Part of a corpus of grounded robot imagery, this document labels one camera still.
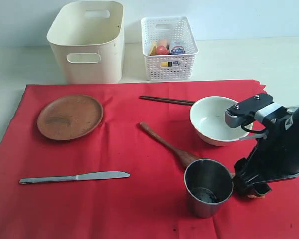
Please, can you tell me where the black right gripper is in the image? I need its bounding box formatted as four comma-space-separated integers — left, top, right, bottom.
233, 109, 299, 197

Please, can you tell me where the fried chicken piece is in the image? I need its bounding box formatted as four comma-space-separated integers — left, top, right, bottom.
231, 173, 265, 199

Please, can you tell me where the stainless steel cup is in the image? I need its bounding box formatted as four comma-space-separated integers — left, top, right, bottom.
184, 159, 234, 218

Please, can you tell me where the brown wooden spoon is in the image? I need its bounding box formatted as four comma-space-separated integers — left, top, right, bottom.
138, 122, 200, 169

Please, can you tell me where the white ceramic bowl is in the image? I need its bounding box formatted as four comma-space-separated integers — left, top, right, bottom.
190, 96, 249, 146

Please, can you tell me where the dark wooden chopstick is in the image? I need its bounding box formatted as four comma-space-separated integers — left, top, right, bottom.
139, 95, 196, 104
139, 96, 195, 106

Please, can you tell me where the yellow lemon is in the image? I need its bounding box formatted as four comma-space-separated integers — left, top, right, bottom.
160, 62, 169, 67

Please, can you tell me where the blue white milk carton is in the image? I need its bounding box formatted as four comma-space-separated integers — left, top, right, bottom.
168, 40, 186, 67

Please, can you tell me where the red sausage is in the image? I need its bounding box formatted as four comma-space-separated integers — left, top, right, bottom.
156, 45, 169, 55

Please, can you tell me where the yellow cheese wedge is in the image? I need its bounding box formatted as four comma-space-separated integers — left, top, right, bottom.
148, 41, 157, 56

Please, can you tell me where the brown egg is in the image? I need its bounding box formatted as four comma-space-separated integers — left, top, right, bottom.
157, 39, 169, 49

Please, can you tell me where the brown round plate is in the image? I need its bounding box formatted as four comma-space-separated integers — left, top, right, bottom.
37, 94, 104, 141

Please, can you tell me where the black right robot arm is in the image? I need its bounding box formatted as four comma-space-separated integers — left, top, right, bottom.
225, 93, 299, 197

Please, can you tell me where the red tablecloth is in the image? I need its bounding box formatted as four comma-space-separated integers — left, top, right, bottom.
0, 80, 299, 239

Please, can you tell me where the silver table knife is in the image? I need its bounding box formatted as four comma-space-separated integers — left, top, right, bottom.
19, 171, 130, 184

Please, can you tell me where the white perforated plastic basket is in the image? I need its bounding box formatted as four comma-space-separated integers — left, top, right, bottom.
141, 16, 198, 81

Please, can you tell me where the cream plastic tub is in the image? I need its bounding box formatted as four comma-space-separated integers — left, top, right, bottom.
46, 0, 124, 84

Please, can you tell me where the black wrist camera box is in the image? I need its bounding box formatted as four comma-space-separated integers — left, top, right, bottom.
225, 93, 288, 128

